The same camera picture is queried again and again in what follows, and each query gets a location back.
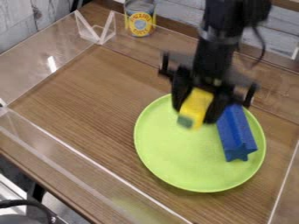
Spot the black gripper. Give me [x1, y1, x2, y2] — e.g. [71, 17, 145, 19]
[159, 52, 258, 124]

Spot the yellow toy banana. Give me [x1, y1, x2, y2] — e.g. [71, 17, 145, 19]
[178, 87, 214, 130]

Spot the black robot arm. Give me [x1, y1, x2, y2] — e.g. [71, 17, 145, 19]
[159, 0, 273, 126]

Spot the green round plate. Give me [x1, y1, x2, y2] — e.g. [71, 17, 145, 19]
[134, 94, 268, 193]

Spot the blue star-shaped block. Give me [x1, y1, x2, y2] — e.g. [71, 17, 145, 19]
[217, 104, 258, 162]

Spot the yellow labelled tin can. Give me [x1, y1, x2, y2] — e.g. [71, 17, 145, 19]
[125, 0, 155, 38]

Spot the clear acrylic triangle bracket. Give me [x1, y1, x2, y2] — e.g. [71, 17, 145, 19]
[75, 10, 118, 46]

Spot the clear acrylic front wall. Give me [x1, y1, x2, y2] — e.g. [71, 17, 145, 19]
[0, 99, 193, 224]

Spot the black cable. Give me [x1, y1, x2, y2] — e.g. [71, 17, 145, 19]
[0, 199, 58, 224]

